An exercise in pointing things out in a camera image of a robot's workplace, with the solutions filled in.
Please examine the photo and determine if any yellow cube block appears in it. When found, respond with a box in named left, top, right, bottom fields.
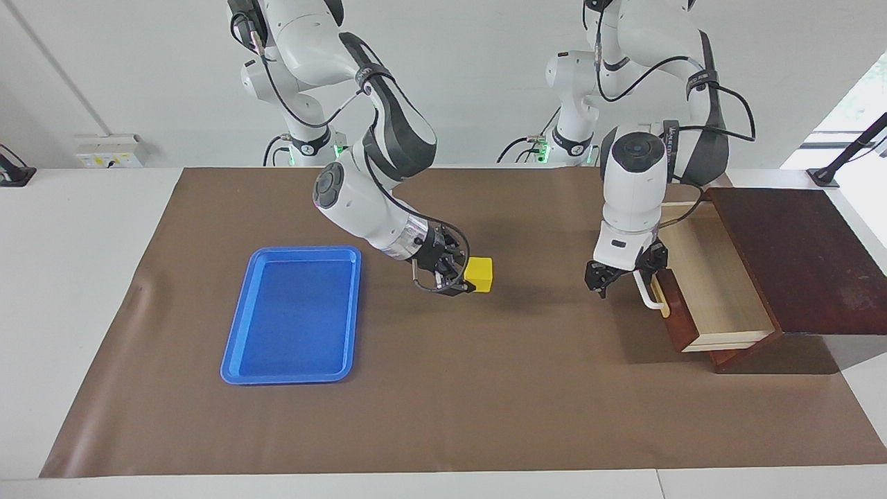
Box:
left=463, top=257, right=493, bottom=293

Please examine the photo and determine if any white drawer handle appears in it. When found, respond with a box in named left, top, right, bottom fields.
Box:
left=633, top=269, right=666, bottom=310

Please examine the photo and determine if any wooden drawer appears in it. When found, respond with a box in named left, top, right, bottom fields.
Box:
left=655, top=201, right=775, bottom=353

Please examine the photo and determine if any brown paper table mat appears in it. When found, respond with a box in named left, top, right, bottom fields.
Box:
left=39, top=166, right=887, bottom=479

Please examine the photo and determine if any blue plastic tray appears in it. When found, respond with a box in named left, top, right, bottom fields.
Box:
left=220, top=245, right=362, bottom=385

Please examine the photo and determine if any dark wooden cabinet case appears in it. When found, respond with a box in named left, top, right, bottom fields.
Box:
left=705, top=187, right=887, bottom=375

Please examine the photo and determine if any black stand with pole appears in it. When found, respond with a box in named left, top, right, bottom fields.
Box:
left=807, top=112, right=887, bottom=188

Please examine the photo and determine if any black stand base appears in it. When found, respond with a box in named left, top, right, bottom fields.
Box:
left=0, top=143, right=37, bottom=186

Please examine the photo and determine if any black arm base cable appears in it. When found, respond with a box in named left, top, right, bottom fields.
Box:
left=262, top=134, right=292, bottom=167
left=497, top=135, right=555, bottom=165

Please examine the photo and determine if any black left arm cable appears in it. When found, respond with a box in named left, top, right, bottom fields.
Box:
left=595, top=21, right=757, bottom=229

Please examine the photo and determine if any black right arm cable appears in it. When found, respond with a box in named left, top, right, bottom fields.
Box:
left=234, top=12, right=473, bottom=294

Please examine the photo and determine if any white wall socket box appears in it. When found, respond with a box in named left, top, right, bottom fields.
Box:
left=75, top=134, right=148, bottom=169

